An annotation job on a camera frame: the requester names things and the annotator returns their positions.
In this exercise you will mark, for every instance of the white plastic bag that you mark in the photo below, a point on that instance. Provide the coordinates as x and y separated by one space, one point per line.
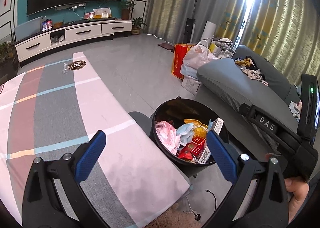
199 55

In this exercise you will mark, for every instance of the light blue face mask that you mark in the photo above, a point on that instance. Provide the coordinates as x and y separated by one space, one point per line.
185 133

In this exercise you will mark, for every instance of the red gold gift box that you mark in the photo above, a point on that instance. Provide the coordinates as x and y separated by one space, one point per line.
193 150

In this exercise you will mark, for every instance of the white paper roll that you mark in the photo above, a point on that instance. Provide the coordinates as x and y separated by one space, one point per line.
209 31

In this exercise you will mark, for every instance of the striped pink grey blanket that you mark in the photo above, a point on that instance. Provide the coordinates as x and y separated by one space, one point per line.
60 103

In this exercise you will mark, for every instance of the small floor potted plant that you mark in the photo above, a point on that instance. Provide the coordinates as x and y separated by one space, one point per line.
137 25

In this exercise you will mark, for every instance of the clothes pile on sofa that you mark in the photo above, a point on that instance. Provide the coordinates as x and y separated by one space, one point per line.
249 68

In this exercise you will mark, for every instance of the black upright vacuum cleaner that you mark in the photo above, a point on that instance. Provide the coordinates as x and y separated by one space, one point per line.
189 26

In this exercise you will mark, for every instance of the grey sofa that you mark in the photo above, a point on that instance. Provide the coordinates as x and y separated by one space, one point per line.
224 87

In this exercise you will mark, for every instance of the white tv cabinet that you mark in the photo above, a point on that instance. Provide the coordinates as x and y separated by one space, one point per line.
52 39

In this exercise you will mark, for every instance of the red orange shopping bag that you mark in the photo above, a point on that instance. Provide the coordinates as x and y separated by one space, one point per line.
180 50

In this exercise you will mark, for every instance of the potted plant on cabinet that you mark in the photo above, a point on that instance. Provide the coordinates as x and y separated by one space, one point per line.
127 6

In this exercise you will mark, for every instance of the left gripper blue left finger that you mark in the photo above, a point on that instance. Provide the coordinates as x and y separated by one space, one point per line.
86 156

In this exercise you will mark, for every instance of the long white barcode box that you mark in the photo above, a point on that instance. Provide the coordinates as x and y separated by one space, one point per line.
213 146

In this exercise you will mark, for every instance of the patterned window curtain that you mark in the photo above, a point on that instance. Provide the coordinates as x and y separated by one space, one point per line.
285 32

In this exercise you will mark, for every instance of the grey panel on cabinet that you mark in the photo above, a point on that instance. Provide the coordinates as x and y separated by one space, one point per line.
28 29

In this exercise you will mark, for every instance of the person's right hand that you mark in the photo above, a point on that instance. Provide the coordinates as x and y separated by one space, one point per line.
299 188

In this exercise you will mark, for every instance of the black round trash bin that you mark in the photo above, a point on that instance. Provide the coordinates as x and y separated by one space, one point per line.
177 112

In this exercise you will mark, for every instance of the pink plastic bag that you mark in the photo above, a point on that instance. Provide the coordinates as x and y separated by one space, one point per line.
168 136

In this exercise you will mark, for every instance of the potted green plant left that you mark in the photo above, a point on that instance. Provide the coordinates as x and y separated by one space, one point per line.
8 62

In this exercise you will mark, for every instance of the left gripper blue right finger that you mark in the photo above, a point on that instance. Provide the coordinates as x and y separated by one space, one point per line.
227 162

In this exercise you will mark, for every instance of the blue red qr sign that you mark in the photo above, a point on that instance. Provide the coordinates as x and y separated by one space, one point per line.
46 25

